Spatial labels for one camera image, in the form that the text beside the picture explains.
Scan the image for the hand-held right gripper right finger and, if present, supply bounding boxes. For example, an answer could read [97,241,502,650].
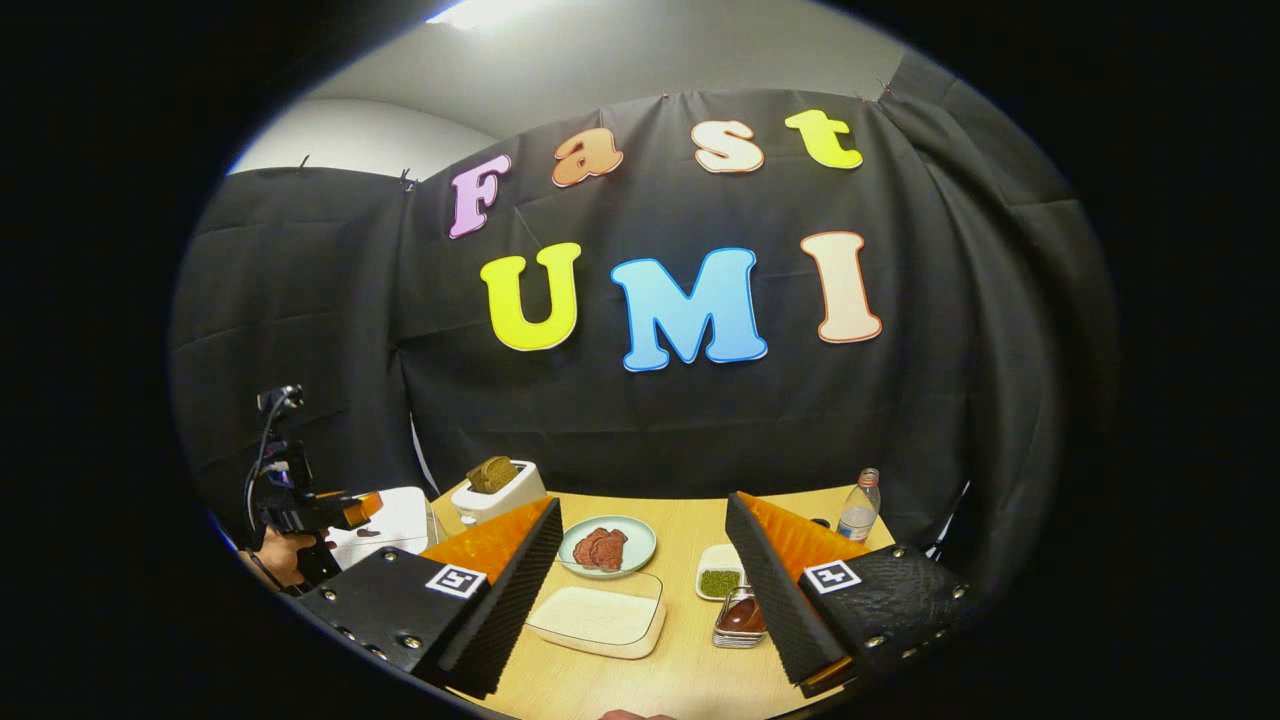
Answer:
[725,490,986,699]

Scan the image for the clear rice container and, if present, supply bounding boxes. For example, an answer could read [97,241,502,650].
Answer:
[525,570,668,661]

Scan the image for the clear plastic bottle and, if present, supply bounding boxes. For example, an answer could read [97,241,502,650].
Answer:
[836,468,882,544]

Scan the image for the white rice cooker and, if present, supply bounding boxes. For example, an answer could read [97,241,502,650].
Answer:
[325,487,441,571]

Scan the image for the brown bread slice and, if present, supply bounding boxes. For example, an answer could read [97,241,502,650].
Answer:
[466,456,521,495]

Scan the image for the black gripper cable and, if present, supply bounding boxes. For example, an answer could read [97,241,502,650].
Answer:
[243,395,301,531]

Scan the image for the brown wooden spoon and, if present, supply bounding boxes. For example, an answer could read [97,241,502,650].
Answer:
[720,590,767,634]

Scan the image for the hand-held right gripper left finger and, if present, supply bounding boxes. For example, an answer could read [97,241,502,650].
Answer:
[295,497,563,701]

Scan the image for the green plate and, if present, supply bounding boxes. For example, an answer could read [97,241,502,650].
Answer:
[556,515,658,580]

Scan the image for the white toaster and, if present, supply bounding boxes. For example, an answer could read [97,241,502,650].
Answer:
[450,460,548,528]

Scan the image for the clear chopstick holder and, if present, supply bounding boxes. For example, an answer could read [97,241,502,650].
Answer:
[712,585,769,650]

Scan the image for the red meat slices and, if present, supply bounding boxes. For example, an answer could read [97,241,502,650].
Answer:
[573,527,629,572]

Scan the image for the white divided bean dish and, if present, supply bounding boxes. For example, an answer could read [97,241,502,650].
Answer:
[695,543,746,602]

